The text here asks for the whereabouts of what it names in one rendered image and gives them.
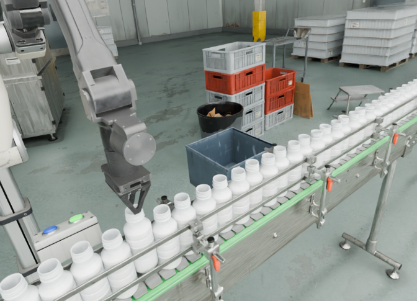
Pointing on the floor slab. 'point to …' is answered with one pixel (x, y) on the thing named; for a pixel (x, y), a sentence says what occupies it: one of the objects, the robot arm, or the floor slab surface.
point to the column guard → (259, 26)
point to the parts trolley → (285, 49)
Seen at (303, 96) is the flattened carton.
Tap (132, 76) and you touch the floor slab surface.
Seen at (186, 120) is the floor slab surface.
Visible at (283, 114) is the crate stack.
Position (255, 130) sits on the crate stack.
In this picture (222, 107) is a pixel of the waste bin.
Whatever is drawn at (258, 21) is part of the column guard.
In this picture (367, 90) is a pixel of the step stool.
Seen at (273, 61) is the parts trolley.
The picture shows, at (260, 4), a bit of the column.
